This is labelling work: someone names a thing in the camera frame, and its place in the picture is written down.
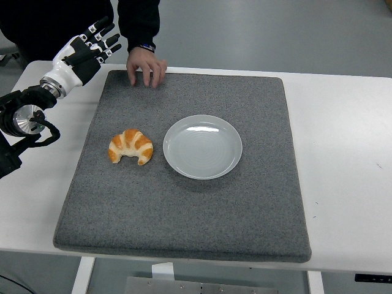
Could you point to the person's hand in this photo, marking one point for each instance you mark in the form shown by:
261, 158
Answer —
147, 65

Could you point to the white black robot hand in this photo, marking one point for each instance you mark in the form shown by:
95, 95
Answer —
64, 72

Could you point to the golden croissant bread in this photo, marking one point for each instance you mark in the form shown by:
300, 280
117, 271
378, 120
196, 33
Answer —
134, 141

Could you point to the pale grey round plate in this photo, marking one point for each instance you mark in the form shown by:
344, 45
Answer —
202, 147

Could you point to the grey metal plate with screws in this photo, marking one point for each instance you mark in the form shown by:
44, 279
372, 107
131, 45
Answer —
199, 286

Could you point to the dark wristband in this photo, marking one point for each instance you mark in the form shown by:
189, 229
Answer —
146, 46

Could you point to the person's torso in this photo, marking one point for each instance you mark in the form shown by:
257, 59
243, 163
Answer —
46, 24

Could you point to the grey chair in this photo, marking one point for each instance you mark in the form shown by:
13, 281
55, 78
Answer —
7, 56

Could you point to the grey felt mat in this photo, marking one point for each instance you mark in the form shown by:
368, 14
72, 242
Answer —
183, 214

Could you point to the white table leg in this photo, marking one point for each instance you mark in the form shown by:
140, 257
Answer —
316, 283
83, 275

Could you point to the black table control panel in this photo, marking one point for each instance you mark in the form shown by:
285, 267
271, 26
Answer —
373, 278

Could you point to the white bracket under table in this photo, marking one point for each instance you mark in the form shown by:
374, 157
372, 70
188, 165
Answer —
163, 271

